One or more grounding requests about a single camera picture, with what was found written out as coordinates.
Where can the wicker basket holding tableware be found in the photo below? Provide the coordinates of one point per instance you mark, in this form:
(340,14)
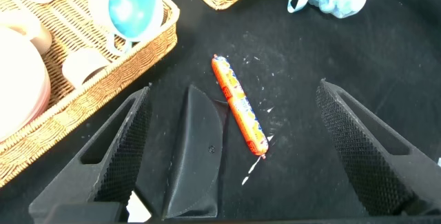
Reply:
(69,27)

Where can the pink bowl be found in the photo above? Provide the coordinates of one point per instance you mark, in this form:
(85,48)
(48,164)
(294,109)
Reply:
(17,89)

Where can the teal mug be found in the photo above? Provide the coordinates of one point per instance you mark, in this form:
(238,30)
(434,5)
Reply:
(132,7)

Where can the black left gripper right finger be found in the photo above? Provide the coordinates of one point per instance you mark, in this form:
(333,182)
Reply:
(372,162)

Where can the black glasses case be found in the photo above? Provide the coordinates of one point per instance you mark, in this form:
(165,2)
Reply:
(196,148)

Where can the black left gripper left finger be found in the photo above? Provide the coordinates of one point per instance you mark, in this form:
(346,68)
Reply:
(120,155)

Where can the orange wrapped sausage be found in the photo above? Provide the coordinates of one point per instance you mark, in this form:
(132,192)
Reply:
(241,107)

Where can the beige small cup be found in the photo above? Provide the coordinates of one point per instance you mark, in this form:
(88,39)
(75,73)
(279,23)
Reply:
(24,27)
(82,65)

